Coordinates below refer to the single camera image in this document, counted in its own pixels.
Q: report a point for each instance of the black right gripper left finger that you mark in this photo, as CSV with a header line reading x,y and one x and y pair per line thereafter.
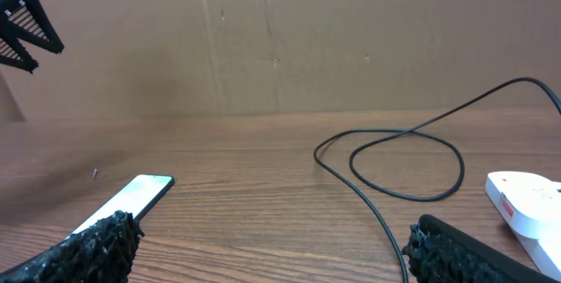
x,y
103,253

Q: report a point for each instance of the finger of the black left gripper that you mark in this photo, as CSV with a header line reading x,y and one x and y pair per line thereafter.
x,y
27,20
14,54

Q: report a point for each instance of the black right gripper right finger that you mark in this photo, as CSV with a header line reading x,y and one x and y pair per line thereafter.
x,y
439,252

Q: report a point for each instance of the blue Samsung Galaxy smartphone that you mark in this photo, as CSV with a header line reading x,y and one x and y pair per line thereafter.
x,y
137,197

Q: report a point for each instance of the white power strip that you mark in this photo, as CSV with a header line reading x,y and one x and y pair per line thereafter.
x,y
530,205

